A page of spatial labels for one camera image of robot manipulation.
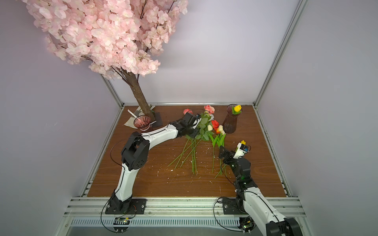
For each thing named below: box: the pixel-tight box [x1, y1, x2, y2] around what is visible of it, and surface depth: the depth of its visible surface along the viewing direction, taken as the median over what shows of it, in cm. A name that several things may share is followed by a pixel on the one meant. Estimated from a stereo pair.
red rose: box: [211, 119, 220, 131], surface depth 105 cm
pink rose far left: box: [183, 108, 194, 116], surface depth 112 cm
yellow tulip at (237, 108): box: [233, 104, 242, 113], surface depth 79 cm
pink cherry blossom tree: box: [22, 0, 189, 122], surface depth 52 cm
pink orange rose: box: [204, 104, 216, 115], surface depth 102 cm
